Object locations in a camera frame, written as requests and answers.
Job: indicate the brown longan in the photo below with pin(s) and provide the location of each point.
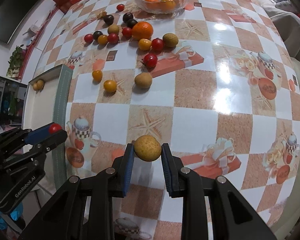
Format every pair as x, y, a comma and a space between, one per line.
143, 80

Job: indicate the green-brown longan right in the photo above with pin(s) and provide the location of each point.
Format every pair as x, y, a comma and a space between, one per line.
170, 40

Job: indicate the potted green plant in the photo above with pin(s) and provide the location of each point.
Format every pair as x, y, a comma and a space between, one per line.
16, 62

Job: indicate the red tomato with stem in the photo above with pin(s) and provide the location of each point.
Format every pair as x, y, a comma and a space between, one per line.
150, 60

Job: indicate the large orange tangerine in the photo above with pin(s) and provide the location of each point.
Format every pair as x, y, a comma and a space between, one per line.
142, 30

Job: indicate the dark purple tomato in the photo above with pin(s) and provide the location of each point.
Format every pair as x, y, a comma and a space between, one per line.
108, 19

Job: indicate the yellow cherry tomato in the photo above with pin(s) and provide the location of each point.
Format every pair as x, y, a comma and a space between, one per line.
144, 44
97, 75
110, 86

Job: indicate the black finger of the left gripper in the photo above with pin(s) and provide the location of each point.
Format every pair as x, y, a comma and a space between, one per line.
48, 144

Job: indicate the yellow cherry tomato front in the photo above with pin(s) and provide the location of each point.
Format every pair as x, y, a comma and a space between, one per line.
110, 86

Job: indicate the white shallow box tray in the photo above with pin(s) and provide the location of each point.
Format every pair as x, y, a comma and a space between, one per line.
46, 106

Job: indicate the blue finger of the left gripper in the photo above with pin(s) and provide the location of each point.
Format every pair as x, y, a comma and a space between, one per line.
29, 136

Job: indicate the longan pair in tray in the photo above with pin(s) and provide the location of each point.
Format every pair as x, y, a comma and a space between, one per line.
38, 85

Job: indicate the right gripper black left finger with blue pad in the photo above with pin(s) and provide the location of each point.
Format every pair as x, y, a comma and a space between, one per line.
83, 208

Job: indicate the red cherry tomato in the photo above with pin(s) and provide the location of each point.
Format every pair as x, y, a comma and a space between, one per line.
53, 128
157, 44

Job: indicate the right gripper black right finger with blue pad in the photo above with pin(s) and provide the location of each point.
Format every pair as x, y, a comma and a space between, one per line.
232, 216

